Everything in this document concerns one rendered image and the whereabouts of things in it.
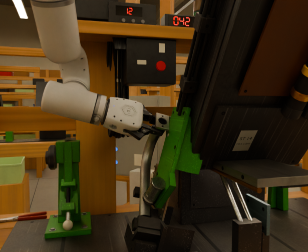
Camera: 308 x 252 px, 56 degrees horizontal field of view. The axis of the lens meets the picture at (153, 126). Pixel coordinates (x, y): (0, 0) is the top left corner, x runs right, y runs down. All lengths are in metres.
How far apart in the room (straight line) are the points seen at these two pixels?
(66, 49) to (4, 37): 10.39
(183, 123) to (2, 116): 0.70
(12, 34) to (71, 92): 10.31
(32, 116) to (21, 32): 9.93
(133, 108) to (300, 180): 0.44
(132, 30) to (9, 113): 0.54
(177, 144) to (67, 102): 0.30
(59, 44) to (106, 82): 0.40
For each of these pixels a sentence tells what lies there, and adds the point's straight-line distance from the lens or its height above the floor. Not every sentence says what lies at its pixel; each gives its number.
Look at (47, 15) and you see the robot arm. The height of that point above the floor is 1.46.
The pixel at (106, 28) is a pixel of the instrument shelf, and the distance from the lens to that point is 0.97.
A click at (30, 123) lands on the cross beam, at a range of 1.16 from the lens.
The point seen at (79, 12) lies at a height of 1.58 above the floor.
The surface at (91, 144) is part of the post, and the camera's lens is 1.06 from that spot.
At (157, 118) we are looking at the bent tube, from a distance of 0.82.
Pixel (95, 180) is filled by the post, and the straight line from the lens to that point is 1.09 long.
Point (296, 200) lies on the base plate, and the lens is 1.33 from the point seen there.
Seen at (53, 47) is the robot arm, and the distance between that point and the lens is 0.70.
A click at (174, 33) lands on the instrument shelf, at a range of 1.01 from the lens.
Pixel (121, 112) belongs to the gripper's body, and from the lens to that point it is 0.79.
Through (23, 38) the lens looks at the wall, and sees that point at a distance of 11.00.
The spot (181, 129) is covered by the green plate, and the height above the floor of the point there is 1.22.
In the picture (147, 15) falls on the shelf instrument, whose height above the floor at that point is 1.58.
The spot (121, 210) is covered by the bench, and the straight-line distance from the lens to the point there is 1.16.
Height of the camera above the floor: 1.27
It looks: 4 degrees down
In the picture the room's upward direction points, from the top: straight up
